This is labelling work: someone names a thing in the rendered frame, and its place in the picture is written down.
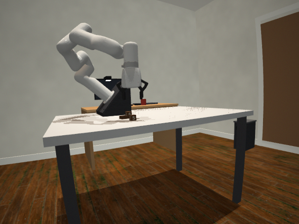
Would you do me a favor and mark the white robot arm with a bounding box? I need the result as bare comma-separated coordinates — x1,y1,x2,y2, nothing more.
57,23,138,104

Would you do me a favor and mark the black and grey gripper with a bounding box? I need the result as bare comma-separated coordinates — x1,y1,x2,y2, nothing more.
116,67,148,100

